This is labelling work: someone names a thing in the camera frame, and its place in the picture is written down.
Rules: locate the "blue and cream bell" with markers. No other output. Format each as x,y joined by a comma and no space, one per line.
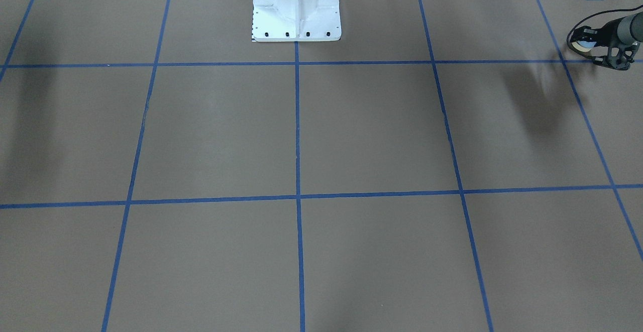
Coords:
584,46

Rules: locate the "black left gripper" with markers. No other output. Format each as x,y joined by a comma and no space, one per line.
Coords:
604,34

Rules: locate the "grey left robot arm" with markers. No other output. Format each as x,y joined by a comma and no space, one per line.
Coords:
636,26

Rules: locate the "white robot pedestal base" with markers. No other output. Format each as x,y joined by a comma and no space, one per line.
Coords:
296,21

